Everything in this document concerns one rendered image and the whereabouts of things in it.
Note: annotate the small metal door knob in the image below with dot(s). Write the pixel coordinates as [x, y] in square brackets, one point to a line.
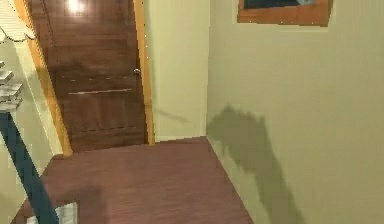
[136, 71]

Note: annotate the brown wooden room door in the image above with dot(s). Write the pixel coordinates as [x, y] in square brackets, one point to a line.
[96, 66]

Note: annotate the wood framed wall picture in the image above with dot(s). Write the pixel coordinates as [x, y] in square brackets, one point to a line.
[283, 13]

